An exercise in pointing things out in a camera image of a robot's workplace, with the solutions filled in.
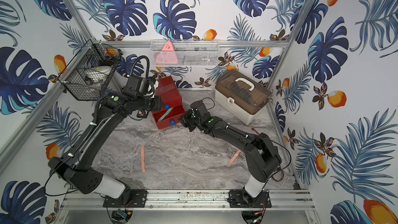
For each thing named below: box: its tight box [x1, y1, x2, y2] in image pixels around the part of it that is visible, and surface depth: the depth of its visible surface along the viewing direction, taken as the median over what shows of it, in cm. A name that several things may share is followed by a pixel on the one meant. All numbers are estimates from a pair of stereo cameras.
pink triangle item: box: [153, 40, 179, 65], surface depth 92 cm
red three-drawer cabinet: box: [152, 75, 186, 130], surface depth 94 cm
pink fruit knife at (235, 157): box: [228, 149, 242, 167], surface depth 89 cm
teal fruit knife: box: [157, 107, 174, 122], surface depth 97 cm
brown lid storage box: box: [214, 68, 273, 125], surface depth 97 cm
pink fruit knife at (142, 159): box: [140, 144, 147, 173], surface depth 89 cm
